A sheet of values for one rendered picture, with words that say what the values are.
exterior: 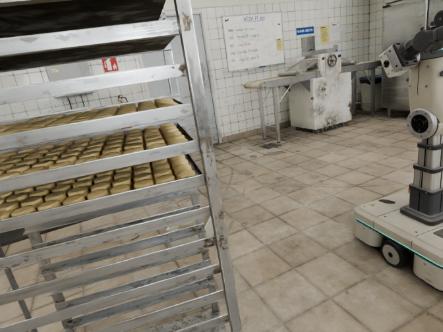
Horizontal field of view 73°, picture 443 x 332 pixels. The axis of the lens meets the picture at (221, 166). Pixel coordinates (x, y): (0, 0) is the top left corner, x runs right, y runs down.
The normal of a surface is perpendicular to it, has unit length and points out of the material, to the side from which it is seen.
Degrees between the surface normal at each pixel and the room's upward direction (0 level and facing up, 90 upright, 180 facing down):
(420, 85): 90
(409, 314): 0
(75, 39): 90
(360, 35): 90
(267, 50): 90
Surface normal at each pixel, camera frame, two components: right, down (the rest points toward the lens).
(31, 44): 0.26, 0.26
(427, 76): -0.94, 0.23
